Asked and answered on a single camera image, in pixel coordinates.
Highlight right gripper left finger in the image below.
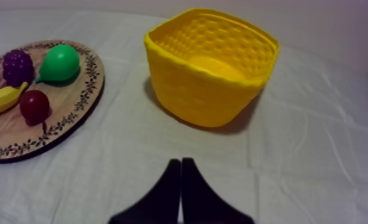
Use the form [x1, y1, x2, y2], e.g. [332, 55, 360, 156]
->
[107, 158, 182, 224]

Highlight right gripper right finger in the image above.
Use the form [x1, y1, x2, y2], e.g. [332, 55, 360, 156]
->
[181, 157, 256, 224]

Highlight yellow plastic basket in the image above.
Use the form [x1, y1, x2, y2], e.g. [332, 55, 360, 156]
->
[144, 7, 281, 129]

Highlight round wooden board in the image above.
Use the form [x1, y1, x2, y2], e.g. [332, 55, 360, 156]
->
[0, 39, 106, 164]

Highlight green toy pear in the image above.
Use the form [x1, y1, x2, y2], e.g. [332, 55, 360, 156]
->
[35, 43, 81, 84]

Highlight small red fruit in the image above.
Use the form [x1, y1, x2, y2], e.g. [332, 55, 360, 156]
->
[18, 89, 52, 135]

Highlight purple toy grapes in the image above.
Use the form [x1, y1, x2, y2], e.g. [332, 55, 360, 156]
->
[2, 49, 35, 88]

